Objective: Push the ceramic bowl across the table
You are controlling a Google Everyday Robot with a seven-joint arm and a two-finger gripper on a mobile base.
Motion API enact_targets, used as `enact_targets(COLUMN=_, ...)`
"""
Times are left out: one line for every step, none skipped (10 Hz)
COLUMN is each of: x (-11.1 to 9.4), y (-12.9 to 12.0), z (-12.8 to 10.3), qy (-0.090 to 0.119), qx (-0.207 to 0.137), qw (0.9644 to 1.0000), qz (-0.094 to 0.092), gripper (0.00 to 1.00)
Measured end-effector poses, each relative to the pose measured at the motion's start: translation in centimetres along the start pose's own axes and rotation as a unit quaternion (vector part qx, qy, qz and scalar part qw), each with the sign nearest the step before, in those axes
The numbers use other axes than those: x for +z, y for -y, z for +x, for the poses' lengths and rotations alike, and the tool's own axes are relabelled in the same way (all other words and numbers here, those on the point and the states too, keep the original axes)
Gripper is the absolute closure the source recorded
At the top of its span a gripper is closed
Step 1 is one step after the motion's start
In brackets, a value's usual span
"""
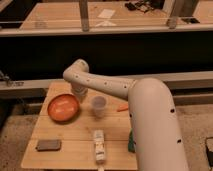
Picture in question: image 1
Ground orange ceramic bowl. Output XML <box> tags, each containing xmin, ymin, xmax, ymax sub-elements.
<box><xmin>47</xmin><ymin>94</ymin><xmax>79</xmax><ymax>122</ymax></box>

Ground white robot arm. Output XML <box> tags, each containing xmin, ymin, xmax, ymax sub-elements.
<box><xmin>63</xmin><ymin>59</ymin><xmax>189</xmax><ymax>171</ymax></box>

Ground clear plastic cup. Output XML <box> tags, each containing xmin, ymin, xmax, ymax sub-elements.
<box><xmin>90</xmin><ymin>96</ymin><xmax>107</xmax><ymax>118</ymax></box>

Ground white remote-like bottle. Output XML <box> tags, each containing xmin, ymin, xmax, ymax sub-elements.
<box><xmin>93</xmin><ymin>130</ymin><xmax>106</xmax><ymax>164</ymax></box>

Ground orange carrot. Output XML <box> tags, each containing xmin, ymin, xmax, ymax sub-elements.
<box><xmin>117</xmin><ymin>104</ymin><xmax>129</xmax><ymax>112</ymax></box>

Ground grey brown sponge block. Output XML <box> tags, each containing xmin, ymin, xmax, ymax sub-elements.
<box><xmin>35</xmin><ymin>139</ymin><xmax>62</xmax><ymax>152</ymax></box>

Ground green sponge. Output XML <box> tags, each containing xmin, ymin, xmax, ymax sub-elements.
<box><xmin>128</xmin><ymin>130</ymin><xmax>135</xmax><ymax>153</ymax></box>

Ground white paper sheet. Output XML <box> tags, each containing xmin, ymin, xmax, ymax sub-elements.
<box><xmin>98</xmin><ymin>9</ymin><xmax>115</xmax><ymax>19</ymax></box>

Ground grey metal post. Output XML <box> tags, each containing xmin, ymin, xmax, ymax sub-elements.
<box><xmin>166</xmin><ymin>0</ymin><xmax>185</xmax><ymax>29</ymax></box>
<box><xmin>79</xmin><ymin>0</ymin><xmax>89</xmax><ymax>32</ymax></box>

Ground black cables pile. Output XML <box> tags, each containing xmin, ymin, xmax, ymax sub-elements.
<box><xmin>124</xmin><ymin>0</ymin><xmax>158</xmax><ymax>14</ymax></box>

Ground grey metal post right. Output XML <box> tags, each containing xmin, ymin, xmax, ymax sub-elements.
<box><xmin>166</xmin><ymin>0</ymin><xmax>185</xmax><ymax>29</ymax></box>

